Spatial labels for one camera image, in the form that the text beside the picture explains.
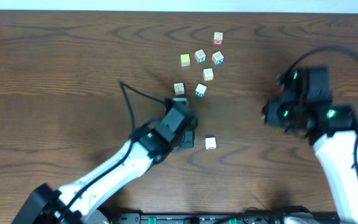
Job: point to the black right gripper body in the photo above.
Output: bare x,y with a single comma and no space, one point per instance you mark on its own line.
287,112

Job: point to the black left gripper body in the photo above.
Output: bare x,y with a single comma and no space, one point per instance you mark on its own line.
188,142

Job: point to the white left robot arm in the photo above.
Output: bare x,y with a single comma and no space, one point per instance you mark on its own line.
77,201

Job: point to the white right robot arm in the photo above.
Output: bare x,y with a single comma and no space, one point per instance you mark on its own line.
334,141

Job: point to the plain white wooden block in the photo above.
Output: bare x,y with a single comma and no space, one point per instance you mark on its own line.
179,88

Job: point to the green N wooden block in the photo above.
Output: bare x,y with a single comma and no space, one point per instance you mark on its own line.
200,90

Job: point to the orange letter wooden block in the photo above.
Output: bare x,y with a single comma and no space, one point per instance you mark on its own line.
208,74

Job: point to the yellow wooden block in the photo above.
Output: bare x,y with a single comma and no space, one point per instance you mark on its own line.
185,60

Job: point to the teal letter wooden block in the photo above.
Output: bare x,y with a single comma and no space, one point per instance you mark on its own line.
200,56

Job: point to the blue letter wooden block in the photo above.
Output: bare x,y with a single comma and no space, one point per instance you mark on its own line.
217,58

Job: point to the red M wooden block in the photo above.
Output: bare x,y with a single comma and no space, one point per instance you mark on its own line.
218,38

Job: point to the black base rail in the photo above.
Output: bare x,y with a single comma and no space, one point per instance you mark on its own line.
251,215

